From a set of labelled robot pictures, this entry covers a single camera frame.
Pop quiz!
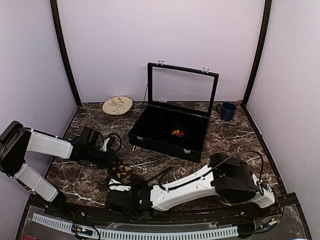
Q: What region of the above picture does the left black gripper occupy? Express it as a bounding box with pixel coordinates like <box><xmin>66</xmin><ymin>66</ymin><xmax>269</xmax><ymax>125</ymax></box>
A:
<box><xmin>85</xmin><ymin>146</ymin><xmax>123</xmax><ymax>169</ymax></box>

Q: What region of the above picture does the brown tan argyle sock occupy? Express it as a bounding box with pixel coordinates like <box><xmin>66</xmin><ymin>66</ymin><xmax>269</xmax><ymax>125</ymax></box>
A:
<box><xmin>105</xmin><ymin>164</ymin><xmax>141</xmax><ymax>184</ymax></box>

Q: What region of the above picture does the red yellow black argyle sock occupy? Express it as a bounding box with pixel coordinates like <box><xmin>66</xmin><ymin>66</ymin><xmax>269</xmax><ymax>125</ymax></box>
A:
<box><xmin>170</xmin><ymin>129</ymin><xmax>185</xmax><ymax>138</ymax></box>

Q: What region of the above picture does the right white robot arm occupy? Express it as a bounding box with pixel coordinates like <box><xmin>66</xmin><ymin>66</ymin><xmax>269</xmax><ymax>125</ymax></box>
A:
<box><xmin>105</xmin><ymin>151</ymin><xmax>276</xmax><ymax>220</ymax></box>

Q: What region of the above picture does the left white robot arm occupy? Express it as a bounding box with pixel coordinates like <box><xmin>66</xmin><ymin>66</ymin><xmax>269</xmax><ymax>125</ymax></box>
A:
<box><xmin>0</xmin><ymin>120</ymin><xmax>122</xmax><ymax>218</ymax></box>

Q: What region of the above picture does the floral ceramic plate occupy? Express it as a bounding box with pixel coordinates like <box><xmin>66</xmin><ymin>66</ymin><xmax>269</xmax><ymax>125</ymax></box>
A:
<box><xmin>102</xmin><ymin>96</ymin><xmax>133</xmax><ymax>116</ymax></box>

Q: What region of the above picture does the small circuit board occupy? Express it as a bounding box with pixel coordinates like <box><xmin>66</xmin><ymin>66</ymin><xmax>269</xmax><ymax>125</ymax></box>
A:
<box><xmin>71</xmin><ymin>224</ymin><xmax>94</xmax><ymax>237</ymax></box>

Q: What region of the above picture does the black display box with lid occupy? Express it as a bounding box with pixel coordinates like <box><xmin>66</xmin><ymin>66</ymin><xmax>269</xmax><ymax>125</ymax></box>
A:
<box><xmin>128</xmin><ymin>61</ymin><xmax>219</xmax><ymax>163</ymax></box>

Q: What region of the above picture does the dark blue mug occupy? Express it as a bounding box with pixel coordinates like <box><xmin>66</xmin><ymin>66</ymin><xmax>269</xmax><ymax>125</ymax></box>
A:
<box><xmin>215</xmin><ymin>102</ymin><xmax>237</xmax><ymax>122</ymax></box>

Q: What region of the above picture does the grey slotted cable duct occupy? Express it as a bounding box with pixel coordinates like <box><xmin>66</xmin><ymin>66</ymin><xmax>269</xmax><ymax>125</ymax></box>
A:
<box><xmin>31</xmin><ymin>213</ymin><xmax>239</xmax><ymax>240</ymax></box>

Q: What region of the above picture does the left black frame post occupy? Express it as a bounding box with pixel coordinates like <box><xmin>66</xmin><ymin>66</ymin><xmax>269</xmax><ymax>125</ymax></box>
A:
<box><xmin>50</xmin><ymin>0</ymin><xmax>82</xmax><ymax>108</ymax></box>

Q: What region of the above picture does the black frame post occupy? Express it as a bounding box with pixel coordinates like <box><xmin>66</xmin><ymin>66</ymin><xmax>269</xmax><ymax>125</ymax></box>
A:
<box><xmin>50</xmin><ymin>0</ymin><xmax>82</xmax><ymax>108</ymax></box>
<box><xmin>242</xmin><ymin>0</ymin><xmax>272</xmax><ymax>108</ymax></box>

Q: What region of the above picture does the black front rail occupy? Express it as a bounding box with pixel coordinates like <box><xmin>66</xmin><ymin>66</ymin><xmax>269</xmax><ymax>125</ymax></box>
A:
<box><xmin>19</xmin><ymin>193</ymin><xmax>306</xmax><ymax>233</ymax></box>

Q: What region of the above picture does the right black frame post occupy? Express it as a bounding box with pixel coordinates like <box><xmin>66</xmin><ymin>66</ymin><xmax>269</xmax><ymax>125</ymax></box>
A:
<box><xmin>242</xmin><ymin>0</ymin><xmax>272</xmax><ymax>108</ymax></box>

